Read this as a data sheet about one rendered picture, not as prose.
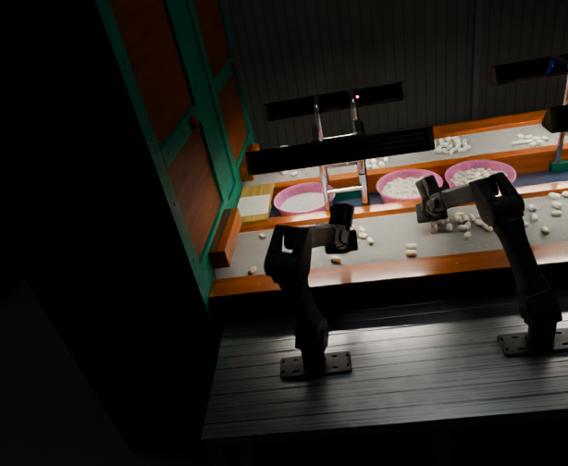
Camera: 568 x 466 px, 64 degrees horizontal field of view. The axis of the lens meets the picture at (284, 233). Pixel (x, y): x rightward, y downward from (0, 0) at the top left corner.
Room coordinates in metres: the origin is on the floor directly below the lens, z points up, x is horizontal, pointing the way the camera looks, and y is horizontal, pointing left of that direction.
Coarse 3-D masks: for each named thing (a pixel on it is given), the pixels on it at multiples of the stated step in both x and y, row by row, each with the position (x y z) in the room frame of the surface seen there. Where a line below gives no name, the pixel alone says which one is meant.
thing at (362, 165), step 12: (312, 132) 1.52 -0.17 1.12; (360, 132) 1.40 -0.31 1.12; (312, 144) 1.42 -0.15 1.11; (324, 168) 1.58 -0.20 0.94; (360, 168) 1.55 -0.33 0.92; (324, 180) 1.57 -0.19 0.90; (360, 180) 1.56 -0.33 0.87; (324, 192) 1.58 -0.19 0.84; (336, 192) 1.57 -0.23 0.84; (324, 204) 1.59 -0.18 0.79
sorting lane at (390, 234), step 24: (384, 216) 1.47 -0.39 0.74; (408, 216) 1.44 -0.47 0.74; (528, 216) 1.27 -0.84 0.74; (552, 216) 1.24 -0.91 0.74; (240, 240) 1.52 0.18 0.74; (264, 240) 1.49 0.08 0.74; (360, 240) 1.35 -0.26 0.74; (384, 240) 1.31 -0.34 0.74; (408, 240) 1.28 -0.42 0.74; (432, 240) 1.25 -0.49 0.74; (456, 240) 1.23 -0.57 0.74; (480, 240) 1.20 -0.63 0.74; (528, 240) 1.14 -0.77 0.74; (552, 240) 1.12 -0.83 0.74; (240, 264) 1.36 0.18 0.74; (312, 264) 1.26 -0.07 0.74; (336, 264) 1.24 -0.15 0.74
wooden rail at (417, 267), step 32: (448, 256) 1.12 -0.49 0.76; (480, 256) 1.09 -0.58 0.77; (544, 256) 1.02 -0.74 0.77; (224, 288) 1.20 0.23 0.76; (256, 288) 1.17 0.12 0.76; (320, 288) 1.11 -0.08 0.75; (352, 288) 1.09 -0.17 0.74; (384, 288) 1.07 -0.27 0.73; (416, 288) 1.06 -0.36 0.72; (448, 288) 1.04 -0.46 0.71; (480, 288) 1.02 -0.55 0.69; (512, 288) 1.01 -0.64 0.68; (224, 320) 1.17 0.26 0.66
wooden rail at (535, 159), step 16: (448, 160) 1.78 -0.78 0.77; (464, 160) 1.75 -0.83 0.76; (496, 160) 1.71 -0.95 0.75; (512, 160) 1.70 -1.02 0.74; (528, 160) 1.68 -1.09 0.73; (544, 160) 1.67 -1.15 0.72; (336, 176) 1.86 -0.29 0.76; (352, 176) 1.83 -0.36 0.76; (368, 176) 1.80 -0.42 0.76; (416, 176) 1.77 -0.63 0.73; (288, 192) 1.87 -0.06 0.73
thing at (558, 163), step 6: (558, 60) 1.74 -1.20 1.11; (564, 60) 1.70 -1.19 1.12; (564, 66) 1.68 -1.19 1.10; (564, 90) 1.65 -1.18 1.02; (564, 96) 1.65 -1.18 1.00; (564, 102) 1.64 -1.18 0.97; (564, 132) 1.64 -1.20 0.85; (558, 138) 1.65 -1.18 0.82; (558, 144) 1.64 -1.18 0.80; (558, 150) 1.64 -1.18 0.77; (558, 156) 1.64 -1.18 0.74; (552, 162) 1.66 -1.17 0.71; (558, 162) 1.64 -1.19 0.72; (564, 162) 1.63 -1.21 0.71; (552, 168) 1.64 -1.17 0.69; (558, 168) 1.63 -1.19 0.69; (564, 168) 1.63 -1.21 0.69
